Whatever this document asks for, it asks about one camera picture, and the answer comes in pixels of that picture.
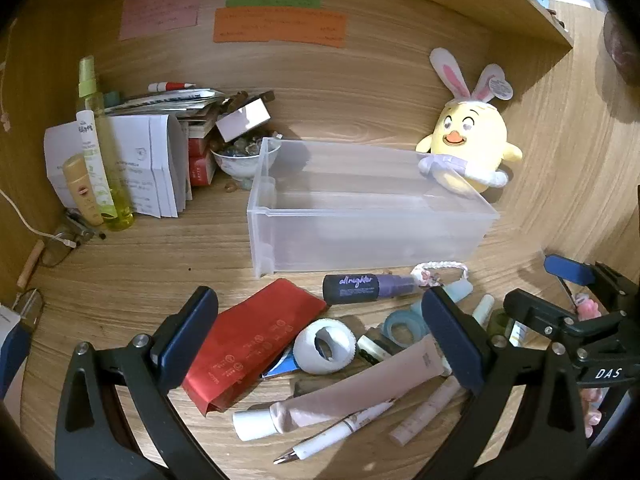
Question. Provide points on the pink tube with white cap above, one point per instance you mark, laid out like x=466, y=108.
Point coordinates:
x=350, y=395

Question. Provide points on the pink flower hair clip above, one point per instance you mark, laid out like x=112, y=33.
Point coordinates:
x=587, y=307

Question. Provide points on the green black washi tape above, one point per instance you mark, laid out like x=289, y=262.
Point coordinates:
x=370, y=347

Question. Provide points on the black thin tool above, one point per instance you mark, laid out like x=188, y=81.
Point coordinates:
x=566, y=290

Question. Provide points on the yellow green spray bottle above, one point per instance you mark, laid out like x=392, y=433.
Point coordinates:
x=112, y=175

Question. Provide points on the dark red round object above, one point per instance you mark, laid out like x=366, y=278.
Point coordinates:
x=622, y=50

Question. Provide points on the small pale bottle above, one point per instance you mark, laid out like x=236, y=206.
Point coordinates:
x=482, y=310

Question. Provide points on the blue and white box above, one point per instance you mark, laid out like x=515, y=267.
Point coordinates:
x=12, y=350

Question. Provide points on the mint green small bottle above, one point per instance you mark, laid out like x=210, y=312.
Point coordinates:
x=460, y=290

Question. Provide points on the pale pink lipstick tube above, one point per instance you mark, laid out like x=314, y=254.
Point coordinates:
x=425, y=410

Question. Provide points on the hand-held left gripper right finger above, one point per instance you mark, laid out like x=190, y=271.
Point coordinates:
x=452, y=342

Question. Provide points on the dark purple spray bottle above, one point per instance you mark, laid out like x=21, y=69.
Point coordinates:
x=350, y=287

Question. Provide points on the red box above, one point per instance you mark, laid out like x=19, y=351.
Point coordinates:
x=201, y=171
x=197, y=146

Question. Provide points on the blue foil packet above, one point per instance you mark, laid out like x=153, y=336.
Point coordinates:
x=282, y=367

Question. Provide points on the teal bottle cap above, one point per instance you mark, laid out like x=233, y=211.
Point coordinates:
x=114, y=99

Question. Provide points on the wooden stick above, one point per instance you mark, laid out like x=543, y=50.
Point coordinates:
x=31, y=262

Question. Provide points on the orange paper note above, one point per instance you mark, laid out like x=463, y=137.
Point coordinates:
x=280, y=25

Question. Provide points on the green paper note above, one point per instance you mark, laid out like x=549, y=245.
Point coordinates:
x=272, y=0

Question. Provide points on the red and white pen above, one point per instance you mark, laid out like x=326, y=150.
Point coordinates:
x=172, y=85

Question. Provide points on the clear plastic drawer bin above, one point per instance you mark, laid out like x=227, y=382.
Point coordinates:
x=360, y=220

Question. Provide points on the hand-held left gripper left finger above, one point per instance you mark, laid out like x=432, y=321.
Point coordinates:
x=187, y=332

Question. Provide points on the small white cardboard box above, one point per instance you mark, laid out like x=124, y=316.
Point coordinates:
x=245, y=117

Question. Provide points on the stack of paper leaflets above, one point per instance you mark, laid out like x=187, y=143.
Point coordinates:
x=165, y=100

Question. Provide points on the eyeglasses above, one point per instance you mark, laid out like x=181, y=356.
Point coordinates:
x=80, y=232

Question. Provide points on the wooden shelf board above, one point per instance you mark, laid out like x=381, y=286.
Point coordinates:
x=525, y=10

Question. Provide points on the tan sunscreen bottle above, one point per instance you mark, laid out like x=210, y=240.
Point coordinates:
x=82, y=190

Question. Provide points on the white ceramic bowl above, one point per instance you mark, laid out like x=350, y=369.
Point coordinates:
x=240, y=166

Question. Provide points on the yellow chick plush bunny ears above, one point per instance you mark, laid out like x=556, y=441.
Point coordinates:
x=470, y=135

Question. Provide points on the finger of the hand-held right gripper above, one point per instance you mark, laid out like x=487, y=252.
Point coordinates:
x=567, y=270
x=530, y=310

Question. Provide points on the white tape roll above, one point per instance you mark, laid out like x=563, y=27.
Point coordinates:
x=305, y=355

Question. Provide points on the pink paper note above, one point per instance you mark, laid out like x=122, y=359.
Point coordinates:
x=160, y=10

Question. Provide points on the folded white papers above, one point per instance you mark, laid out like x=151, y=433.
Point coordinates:
x=150, y=170

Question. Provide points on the red foil packet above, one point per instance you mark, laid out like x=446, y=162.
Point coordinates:
x=240, y=345

